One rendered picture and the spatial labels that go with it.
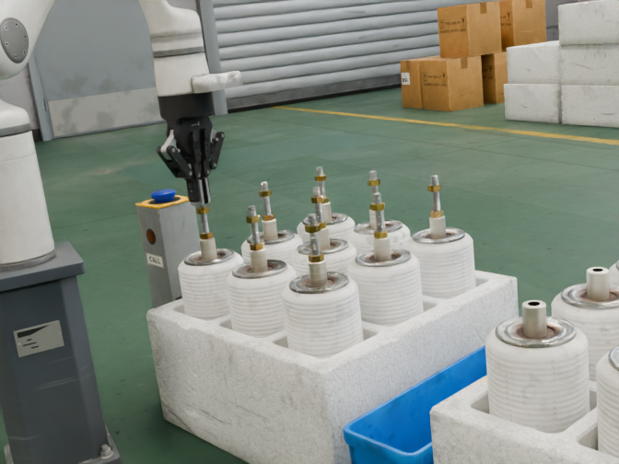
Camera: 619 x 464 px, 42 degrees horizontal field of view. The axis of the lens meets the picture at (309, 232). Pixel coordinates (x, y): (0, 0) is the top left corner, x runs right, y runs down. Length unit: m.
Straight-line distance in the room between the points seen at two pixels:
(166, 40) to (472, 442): 0.64
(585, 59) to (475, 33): 1.23
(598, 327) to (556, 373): 0.10
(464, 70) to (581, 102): 1.20
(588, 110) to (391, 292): 2.86
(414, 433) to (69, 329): 0.47
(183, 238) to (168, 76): 0.32
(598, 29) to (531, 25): 1.49
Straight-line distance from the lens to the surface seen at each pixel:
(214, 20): 6.24
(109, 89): 6.13
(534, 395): 0.78
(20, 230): 1.09
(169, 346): 1.19
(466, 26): 4.90
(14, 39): 1.07
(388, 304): 1.05
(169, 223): 1.30
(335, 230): 1.28
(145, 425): 1.29
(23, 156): 1.08
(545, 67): 4.05
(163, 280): 1.33
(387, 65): 6.89
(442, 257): 1.12
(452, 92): 4.84
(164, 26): 1.11
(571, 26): 3.87
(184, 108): 1.10
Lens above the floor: 0.56
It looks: 14 degrees down
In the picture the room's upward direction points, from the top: 7 degrees counter-clockwise
